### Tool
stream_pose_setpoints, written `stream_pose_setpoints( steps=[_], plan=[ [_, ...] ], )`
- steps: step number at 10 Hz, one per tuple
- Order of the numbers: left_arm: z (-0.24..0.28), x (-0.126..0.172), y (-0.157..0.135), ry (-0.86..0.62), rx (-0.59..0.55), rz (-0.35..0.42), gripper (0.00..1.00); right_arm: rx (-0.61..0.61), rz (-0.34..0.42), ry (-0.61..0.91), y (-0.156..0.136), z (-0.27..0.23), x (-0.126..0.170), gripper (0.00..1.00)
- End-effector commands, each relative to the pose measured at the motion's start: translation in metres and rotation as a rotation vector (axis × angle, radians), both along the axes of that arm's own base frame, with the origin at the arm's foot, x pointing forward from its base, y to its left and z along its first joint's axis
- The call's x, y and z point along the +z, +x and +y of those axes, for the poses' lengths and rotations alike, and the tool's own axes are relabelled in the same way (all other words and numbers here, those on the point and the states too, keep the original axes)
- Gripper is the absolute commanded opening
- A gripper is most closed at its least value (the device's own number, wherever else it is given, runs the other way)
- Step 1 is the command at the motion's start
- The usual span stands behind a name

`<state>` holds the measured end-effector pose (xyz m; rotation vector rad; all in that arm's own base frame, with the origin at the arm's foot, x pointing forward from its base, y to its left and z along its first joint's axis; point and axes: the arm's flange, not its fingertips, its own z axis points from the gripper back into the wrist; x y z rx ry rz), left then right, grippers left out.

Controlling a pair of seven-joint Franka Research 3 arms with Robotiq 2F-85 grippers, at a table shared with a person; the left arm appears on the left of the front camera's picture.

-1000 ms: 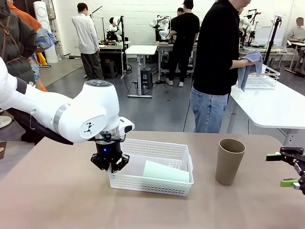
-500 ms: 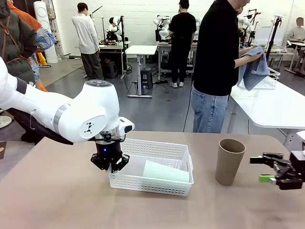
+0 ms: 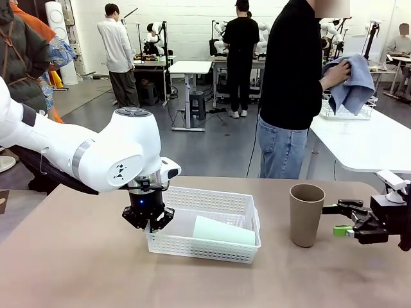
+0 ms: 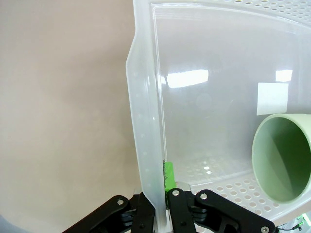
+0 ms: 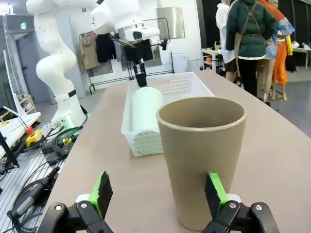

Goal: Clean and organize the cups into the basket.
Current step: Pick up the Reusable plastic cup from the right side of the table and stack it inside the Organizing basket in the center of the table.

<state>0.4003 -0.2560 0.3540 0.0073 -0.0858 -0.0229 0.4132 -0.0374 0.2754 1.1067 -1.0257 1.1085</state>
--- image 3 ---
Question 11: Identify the blue cleaning cloth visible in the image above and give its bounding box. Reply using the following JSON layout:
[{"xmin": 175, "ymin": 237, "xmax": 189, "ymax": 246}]
[{"xmin": 322, "ymin": 54, "xmax": 376, "ymax": 116}]

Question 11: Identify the white tower air conditioner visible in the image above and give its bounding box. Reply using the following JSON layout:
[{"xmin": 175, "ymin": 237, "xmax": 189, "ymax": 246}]
[{"xmin": 44, "ymin": 1, "xmax": 79, "ymax": 86}]

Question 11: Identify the person's right forearm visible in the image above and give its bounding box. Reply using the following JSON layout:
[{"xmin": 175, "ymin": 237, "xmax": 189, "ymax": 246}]
[{"xmin": 320, "ymin": 71, "xmax": 338, "ymax": 91}]

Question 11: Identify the person's right hand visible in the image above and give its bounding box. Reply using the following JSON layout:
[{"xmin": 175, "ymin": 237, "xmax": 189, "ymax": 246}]
[{"xmin": 332, "ymin": 60, "xmax": 353, "ymax": 83}]

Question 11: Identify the orange garment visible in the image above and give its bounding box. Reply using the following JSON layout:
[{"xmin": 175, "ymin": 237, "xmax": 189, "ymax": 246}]
[{"xmin": 9, "ymin": 0, "xmax": 65, "ymax": 124}]

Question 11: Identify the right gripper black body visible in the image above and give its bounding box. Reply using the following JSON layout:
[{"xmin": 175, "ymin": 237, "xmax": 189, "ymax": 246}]
[{"xmin": 369, "ymin": 194, "xmax": 404, "ymax": 238}]

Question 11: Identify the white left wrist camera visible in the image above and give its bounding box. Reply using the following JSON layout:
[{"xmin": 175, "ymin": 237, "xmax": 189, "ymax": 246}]
[{"xmin": 159, "ymin": 157, "xmax": 182, "ymax": 185}]

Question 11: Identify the light green cup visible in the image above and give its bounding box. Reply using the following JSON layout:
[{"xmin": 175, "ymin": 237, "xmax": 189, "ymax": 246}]
[{"xmin": 191, "ymin": 215, "xmax": 257, "ymax": 247}]

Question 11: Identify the black left arm cable sleeve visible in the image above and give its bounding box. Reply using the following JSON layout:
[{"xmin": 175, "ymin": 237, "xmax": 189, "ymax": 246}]
[{"xmin": 12, "ymin": 146, "xmax": 100, "ymax": 196}]

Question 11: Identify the black camera tripod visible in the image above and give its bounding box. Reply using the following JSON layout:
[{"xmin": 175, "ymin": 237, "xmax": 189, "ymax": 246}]
[{"xmin": 361, "ymin": 21, "xmax": 383, "ymax": 62}]

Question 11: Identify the grey work desk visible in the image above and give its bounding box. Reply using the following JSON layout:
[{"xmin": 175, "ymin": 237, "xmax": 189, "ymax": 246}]
[{"xmin": 210, "ymin": 56, "xmax": 267, "ymax": 108}]

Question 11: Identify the seated person in grey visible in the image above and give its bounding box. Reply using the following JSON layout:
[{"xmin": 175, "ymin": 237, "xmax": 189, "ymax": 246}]
[{"xmin": 385, "ymin": 24, "xmax": 411, "ymax": 57}]

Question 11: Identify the wooden-top work desk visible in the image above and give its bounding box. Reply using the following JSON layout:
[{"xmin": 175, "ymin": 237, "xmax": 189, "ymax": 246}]
[{"xmin": 131, "ymin": 54, "xmax": 177, "ymax": 107}]

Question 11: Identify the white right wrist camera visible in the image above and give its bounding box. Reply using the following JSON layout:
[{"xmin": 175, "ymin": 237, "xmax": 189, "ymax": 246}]
[{"xmin": 375, "ymin": 169, "xmax": 411, "ymax": 203}]

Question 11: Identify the black arm cable sleeve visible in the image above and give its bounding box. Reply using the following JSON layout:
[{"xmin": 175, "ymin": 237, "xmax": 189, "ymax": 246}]
[
  {"xmin": 398, "ymin": 189, "xmax": 411, "ymax": 253},
  {"xmin": 12, "ymin": 146, "xmax": 100, "ymax": 196}
]

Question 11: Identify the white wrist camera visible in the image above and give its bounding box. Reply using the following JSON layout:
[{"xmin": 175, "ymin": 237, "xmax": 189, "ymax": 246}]
[
  {"xmin": 375, "ymin": 169, "xmax": 411, "ymax": 203},
  {"xmin": 159, "ymin": 157, "xmax": 182, "ymax": 185}
]

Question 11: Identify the standing person in black clothes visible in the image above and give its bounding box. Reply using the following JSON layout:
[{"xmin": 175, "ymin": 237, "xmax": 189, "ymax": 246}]
[{"xmin": 222, "ymin": 0, "xmax": 260, "ymax": 119}]

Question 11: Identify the dark plastic stool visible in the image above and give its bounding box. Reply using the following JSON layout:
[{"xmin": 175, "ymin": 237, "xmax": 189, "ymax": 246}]
[{"xmin": 142, "ymin": 81, "xmax": 160, "ymax": 107}]

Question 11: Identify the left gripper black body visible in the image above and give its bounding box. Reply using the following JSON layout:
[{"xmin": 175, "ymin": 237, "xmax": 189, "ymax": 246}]
[{"xmin": 128, "ymin": 189, "xmax": 166, "ymax": 226}]

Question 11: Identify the brown board corner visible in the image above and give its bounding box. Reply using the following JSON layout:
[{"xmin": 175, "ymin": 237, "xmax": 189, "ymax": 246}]
[{"xmin": 0, "ymin": 189, "xmax": 10, "ymax": 215}]

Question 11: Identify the person in white shirt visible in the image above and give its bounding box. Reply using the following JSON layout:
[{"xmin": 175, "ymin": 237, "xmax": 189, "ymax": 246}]
[{"xmin": 97, "ymin": 3, "xmax": 141, "ymax": 108}]

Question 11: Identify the brown fibre cup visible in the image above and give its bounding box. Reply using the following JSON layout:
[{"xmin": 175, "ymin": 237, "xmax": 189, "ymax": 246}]
[{"xmin": 289, "ymin": 183, "xmax": 326, "ymax": 248}]

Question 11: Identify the person in black shirt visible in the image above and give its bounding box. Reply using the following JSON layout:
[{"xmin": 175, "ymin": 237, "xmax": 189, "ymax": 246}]
[{"xmin": 256, "ymin": 0, "xmax": 325, "ymax": 180}]

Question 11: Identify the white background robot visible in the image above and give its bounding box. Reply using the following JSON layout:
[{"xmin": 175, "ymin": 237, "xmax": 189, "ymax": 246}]
[
  {"xmin": 143, "ymin": 21, "xmax": 165, "ymax": 57},
  {"xmin": 211, "ymin": 21, "xmax": 227, "ymax": 55}
]

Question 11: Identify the blue patterned garment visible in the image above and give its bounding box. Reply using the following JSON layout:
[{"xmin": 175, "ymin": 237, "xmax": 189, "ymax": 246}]
[{"xmin": 38, "ymin": 35, "xmax": 78, "ymax": 112}]

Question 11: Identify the yellow floor sign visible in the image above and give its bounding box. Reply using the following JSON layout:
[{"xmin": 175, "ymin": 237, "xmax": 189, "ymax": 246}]
[{"xmin": 50, "ymin": 69, "xmax": 64, "ymax": 89}]

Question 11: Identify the white standing desk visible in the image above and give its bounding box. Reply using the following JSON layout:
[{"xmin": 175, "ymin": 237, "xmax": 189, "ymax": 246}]
[{"xmin": 168, "ymin": 60, "xmax": 213, "ymax": 133}]

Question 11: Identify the white desk with legs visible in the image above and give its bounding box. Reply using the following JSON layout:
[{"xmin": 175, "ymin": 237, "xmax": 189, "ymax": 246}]
[{"xmin": 383, "ymin": 54, "xmax": 411, "ymax": 103}]

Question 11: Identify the white perforated plastic basket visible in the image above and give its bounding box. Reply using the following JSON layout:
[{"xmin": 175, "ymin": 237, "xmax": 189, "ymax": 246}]
[{"xmin": 144, "ymin": 185, "xmax": 263, "ymax": 264}]

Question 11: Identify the white wire dish rack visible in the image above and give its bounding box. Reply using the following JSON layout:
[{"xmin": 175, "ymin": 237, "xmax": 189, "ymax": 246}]
[{"xmin": 320, "ymin": 91, "xmax": 379, "ymax": 121}]

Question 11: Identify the long beige table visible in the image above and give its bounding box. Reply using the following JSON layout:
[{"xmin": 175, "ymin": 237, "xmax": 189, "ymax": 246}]
[{"xmin": 369, "ymin": 60, "xmax": 399, "ymax": 90}]

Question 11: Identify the black right arm cable sleeve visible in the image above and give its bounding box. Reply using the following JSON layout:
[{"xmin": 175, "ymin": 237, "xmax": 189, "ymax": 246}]
[{"xmin": 398, "ymin": 189, "xmax": 411, "ymax": 253}]

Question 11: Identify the dark green padded jacket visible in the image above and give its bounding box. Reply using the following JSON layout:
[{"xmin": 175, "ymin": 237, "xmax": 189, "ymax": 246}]
[{"xmin": 0, "ymin": 0, "xmax": 52, "ymax": 112}]

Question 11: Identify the grey plastic stool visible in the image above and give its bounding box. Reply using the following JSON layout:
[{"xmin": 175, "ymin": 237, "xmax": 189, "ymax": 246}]
[{"xmin": 188, "ymin": 90, "xmax": 207, "ymax": 121}]

